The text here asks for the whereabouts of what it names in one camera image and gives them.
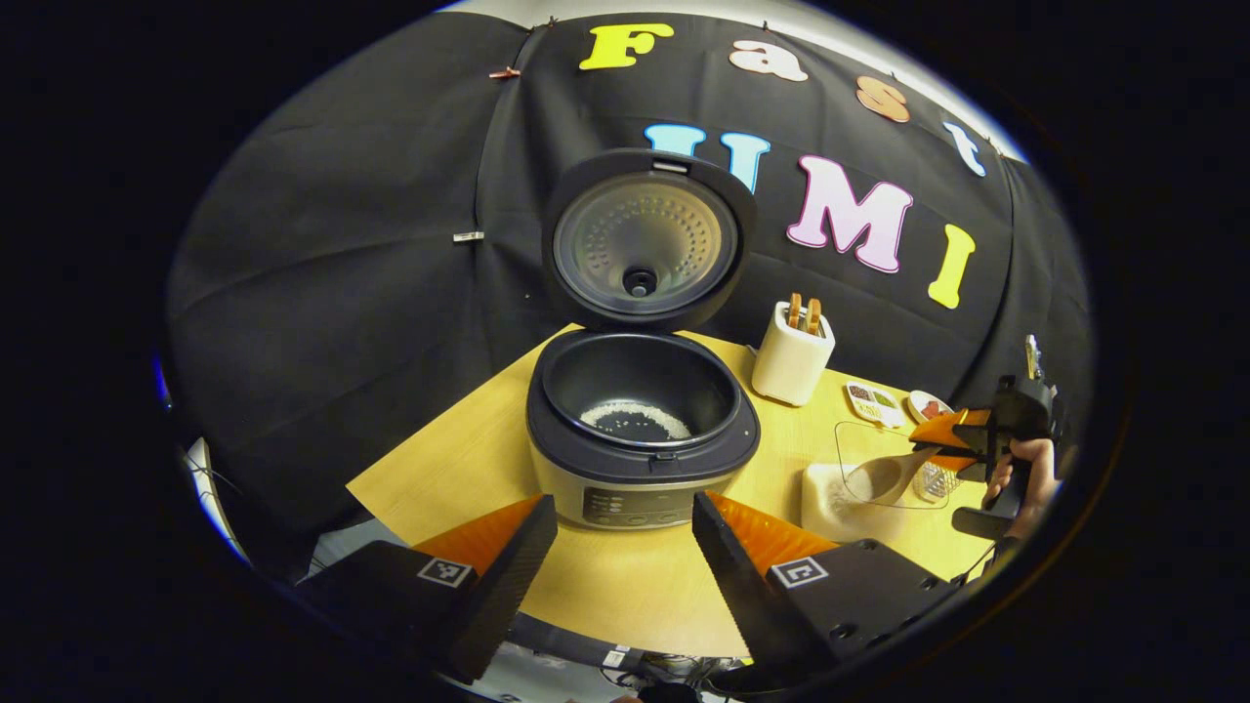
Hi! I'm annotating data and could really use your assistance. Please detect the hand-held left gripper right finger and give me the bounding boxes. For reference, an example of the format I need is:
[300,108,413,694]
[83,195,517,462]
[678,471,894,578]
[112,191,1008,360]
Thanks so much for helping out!
[690,491,966,690]

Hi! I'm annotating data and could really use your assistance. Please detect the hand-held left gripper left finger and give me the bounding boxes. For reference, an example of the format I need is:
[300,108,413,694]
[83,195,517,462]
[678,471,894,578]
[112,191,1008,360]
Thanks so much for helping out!
[293,494,560,684]

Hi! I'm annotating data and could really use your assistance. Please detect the white rice box clear lid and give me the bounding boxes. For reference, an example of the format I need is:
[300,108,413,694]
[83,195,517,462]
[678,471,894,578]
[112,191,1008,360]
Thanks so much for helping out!
[801,420,954,544]

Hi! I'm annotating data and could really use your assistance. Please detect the dark grey rice cooker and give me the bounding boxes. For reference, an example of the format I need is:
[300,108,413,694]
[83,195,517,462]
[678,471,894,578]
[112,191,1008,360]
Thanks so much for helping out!
[525,148,761,531]

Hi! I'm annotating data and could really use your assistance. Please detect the white rice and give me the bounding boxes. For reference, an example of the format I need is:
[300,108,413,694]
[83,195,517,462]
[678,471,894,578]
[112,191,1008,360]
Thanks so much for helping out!
[580,400,692,442]

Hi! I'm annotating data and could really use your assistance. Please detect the white divided bean dish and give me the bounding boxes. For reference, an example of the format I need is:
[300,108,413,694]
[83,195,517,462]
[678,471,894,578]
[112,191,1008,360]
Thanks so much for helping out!
[846,382,907,429]

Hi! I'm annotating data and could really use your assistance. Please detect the white toaster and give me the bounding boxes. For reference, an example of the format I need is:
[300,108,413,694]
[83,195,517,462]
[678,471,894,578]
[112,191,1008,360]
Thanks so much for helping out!
[751,301,837,407]

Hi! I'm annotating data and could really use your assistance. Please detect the black backdrop cloth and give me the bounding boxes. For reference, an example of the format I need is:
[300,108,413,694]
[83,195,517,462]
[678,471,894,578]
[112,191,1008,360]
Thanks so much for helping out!
[164,12,1093,577]

